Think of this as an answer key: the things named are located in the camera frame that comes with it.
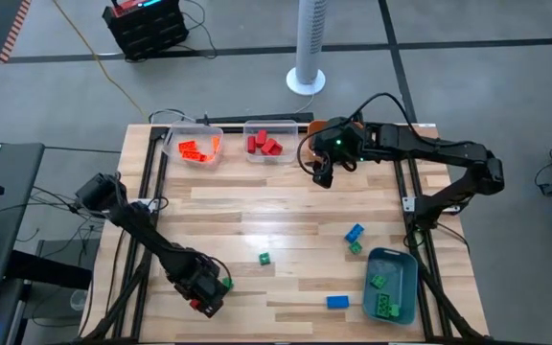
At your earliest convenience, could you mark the green long toy brick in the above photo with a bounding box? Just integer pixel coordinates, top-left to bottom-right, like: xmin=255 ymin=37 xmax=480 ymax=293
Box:
xmin=375 ymin=292 xmax=392 ymax=318

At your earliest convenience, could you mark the orange plastic bin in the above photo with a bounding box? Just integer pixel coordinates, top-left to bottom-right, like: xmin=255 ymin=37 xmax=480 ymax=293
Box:
xmin=307 ymin=119 xmax=367 ymax=165

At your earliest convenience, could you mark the clear plastic bin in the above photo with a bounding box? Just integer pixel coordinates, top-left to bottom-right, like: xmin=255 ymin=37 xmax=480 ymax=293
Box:
xmin=162 ymin=121 xmax=225 ymax=170
xmin=242 ymin=119 xmax=300 ymax=165

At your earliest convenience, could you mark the white perforated pole stand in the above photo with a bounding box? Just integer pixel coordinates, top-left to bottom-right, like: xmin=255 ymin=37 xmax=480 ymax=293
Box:
xmin=285 ymin=0 xmax=328 ymax=96

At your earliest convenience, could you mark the clear cup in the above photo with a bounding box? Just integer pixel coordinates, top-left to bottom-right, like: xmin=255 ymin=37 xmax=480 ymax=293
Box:
xmin=68 ymin=288 xmax=89 ymax=312

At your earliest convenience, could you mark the teal plastic bin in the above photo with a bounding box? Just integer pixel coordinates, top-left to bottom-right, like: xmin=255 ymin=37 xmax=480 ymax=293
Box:
xmin=361 ymin=246 xmax=420 ymax=326

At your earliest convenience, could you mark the black desk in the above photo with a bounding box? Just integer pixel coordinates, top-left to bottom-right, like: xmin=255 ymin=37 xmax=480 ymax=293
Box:
xmin=0 ymin=142 xmax=46 ymax=345

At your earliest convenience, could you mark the black equipment case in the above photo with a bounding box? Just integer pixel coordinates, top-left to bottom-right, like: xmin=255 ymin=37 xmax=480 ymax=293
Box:
xmin=102 ymin=0 xmax=190 ymax=62

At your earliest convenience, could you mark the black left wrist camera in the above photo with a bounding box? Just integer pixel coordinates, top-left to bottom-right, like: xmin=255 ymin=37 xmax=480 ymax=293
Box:
xmin=197 ymin=286 xmax=227 ymax=320

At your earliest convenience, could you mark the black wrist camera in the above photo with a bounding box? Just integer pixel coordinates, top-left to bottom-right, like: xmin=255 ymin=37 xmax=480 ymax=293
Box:
xmin=197 ymin=286 xmax=227 ymax=320
xmin=311 ymin=167 xmax=334 ymax=190

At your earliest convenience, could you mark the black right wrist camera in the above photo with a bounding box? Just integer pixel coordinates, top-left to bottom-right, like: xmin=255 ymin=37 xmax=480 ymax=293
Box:
xmin=311 ymin=167 xmax=334 ymax=190

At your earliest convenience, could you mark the black aluminium table frame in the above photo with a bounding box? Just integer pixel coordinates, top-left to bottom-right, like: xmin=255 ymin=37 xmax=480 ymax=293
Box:
xmin=81 ymin=123 xmax=491 ymax=345

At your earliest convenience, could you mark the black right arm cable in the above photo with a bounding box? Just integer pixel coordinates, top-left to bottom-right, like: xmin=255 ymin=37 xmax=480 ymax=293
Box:
xmin=350 ymin=91 xmax=433 ymax=145

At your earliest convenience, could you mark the yellow floor cable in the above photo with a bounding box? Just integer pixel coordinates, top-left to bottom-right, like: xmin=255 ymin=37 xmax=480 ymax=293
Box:
xmin=50 ymin=0 xmax=149 ymax=120

